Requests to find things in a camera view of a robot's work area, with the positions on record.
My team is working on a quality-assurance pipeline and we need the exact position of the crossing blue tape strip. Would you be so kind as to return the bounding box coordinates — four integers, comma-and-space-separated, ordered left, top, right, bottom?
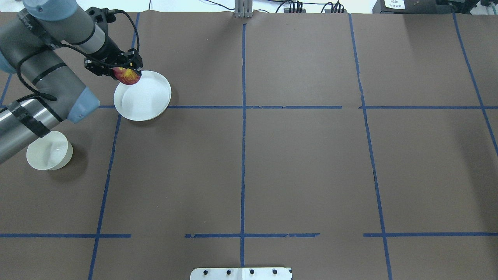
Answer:
167, 106, 343, 109

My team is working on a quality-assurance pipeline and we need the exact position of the brown paper table cover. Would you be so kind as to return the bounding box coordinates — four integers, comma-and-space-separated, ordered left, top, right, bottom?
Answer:
1, 11, 497, 280

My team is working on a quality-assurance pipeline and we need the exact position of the white metal mounting plate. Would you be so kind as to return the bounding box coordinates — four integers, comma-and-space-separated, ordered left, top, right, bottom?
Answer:
190, 267, 293, 280

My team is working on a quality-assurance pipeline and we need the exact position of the cream white bowl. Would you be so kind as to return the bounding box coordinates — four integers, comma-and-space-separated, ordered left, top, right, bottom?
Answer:
26, 131, 74, 171

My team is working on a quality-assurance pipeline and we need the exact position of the white round plate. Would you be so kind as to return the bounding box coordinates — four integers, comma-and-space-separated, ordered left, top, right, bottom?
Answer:
114, 71, 172, 122

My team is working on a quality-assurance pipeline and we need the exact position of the dark equipment box with label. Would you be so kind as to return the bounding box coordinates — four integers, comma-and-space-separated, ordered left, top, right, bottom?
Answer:
372, 0, 459, 14

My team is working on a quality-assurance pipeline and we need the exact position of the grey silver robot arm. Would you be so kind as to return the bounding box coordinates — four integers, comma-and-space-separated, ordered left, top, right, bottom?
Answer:
0, 0, 143, 163

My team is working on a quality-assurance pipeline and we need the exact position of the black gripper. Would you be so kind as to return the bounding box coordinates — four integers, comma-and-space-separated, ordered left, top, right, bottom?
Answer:
85, 48, 143, 80

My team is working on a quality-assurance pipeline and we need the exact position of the grey metal post bracket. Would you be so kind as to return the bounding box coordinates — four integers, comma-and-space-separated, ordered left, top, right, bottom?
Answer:
234, 0, 254, 18

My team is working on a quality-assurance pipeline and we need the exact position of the long blue tape strip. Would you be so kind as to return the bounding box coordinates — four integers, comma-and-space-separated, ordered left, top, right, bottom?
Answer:
240, 23, 247, 268

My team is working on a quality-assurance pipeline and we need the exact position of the red yellow apple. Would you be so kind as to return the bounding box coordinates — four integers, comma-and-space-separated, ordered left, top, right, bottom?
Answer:
112, 67, 141, 86

